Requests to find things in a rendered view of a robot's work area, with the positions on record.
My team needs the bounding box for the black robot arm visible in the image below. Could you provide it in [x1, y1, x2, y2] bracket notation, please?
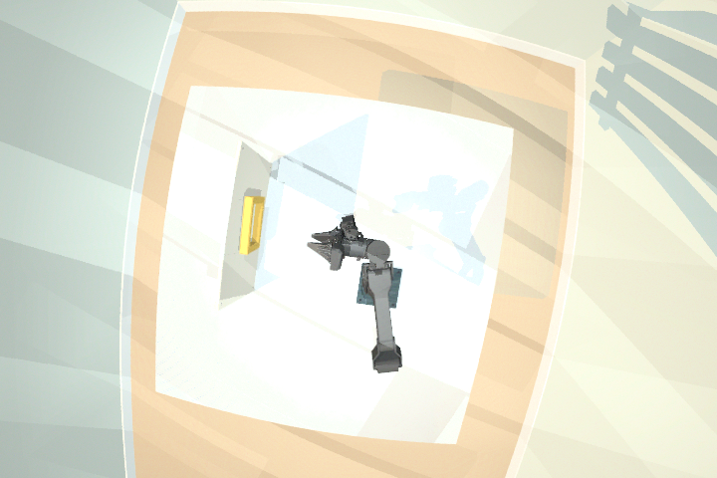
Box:
[341, 215, 403, 373]

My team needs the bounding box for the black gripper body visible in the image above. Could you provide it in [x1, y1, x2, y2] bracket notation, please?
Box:
[330, 223, 367, 271]

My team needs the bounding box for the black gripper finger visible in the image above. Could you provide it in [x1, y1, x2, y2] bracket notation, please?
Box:
[311, 226, 338, 245]
[306, 239, 334, 264]

